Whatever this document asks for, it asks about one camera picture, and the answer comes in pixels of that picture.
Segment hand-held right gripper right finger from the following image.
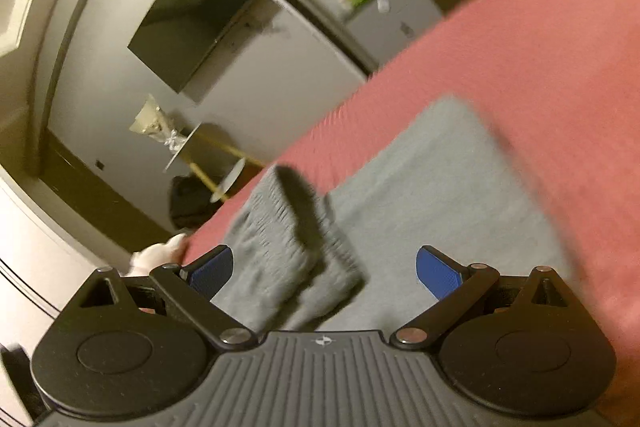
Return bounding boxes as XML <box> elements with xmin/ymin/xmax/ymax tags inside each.
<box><xmin>390</xmin><ymin>245</ymin><xmax>569</xmax><ymax>350</ymax></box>

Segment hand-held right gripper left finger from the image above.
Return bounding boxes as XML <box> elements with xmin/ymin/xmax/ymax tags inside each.
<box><xmin>79</xmin><ymin>245</ymin><xmax>253</xmax><ymax>350</ymax></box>

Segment grey pants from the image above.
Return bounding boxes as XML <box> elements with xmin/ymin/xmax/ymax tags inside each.
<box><xmin>212</xmin><ymin>94</ymin><xmax>576</xmax><ymax>339</ymax></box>

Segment pink plush pillow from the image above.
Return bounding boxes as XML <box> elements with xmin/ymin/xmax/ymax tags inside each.
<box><xmin>126</xmin><ymin>232</ymin><xmax>190</xmax><ymax>279</ymax></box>

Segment black bag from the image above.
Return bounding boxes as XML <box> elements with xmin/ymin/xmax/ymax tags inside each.
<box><xmin>169</xmin><ymin>174</ymin><xmax>222</xmax><ymax>232</ymax></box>

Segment yellow round side table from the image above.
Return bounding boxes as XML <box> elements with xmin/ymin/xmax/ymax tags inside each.
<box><xmin>164</xmin><ymin>122</ymin><xmax>267</xmax><ymax>204</ymax></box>

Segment cream bag on side table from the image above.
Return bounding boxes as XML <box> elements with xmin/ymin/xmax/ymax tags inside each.
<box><xmin>129</xmin><ymin>94</ymin><xmax>190</xmax><ymax>154</ymax></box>

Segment pink ribbed blanket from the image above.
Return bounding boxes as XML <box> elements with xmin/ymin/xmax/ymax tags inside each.
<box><xmin>181</xmin><ymin>0</ymin><xmax>640</xmax><ymax>427</ymax></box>

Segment grey cabinet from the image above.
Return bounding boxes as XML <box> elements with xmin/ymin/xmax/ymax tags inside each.
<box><xmin>344</xmin><ymin>0</ymin><xmax>445</xmax><ymax>54</ymax></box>

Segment black wall television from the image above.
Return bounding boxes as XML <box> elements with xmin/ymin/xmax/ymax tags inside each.
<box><xmin>127</xmin><ymin>0</ymin><xmax>262</xmax><ymax>96</ymax></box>

